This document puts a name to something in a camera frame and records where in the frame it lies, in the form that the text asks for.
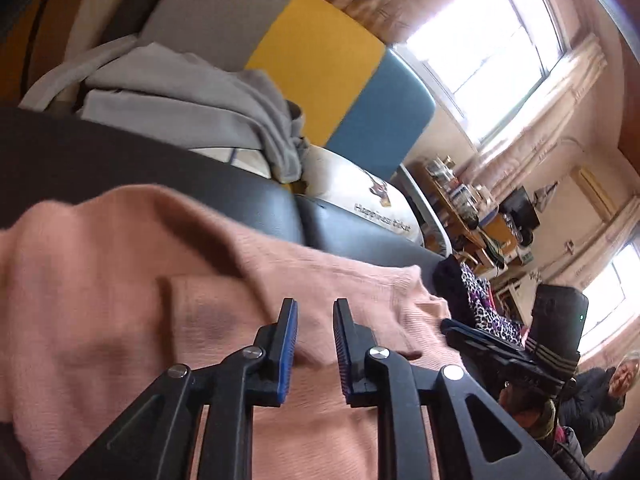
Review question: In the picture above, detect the pink knit sweater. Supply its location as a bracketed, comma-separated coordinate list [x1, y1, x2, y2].
[1, 186, 459, 479]

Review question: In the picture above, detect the person's right hand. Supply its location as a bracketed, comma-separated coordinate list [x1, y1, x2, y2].
[498, 382, 555, 440]

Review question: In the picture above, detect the elderly person in background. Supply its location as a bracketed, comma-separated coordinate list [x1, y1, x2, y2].
[551, 351, 639, 479]

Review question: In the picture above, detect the leopard print garment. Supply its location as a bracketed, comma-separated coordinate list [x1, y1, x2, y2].
[433, 256, 523, 346]

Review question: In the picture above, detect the black monitor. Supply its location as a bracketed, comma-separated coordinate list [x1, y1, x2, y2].
[499, 186, 540, 247]

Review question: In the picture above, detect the wooden cluttered desk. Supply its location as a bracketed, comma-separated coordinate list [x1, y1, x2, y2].
[408, 157, 533, 280]

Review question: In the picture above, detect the white printed cushion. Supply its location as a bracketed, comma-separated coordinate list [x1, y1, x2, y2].
[192, 145, 423, 245]

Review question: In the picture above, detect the grey yellow blue sofa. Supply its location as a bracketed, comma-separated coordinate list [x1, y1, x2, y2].
[19, 0, 454, 256]

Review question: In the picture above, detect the grey sweatshirt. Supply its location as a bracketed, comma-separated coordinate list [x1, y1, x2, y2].
[79, 41, 312, 184]

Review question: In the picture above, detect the pink patterned curtain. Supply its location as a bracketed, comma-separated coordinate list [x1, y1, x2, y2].
[326, 0, 606, 197]

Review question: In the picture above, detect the wooden wardrobe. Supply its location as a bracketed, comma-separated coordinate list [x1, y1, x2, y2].
[1, 0, 81, 106]

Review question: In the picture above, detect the wall air conditioner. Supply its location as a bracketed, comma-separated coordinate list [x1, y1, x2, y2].
[570, 166, 617, 223]

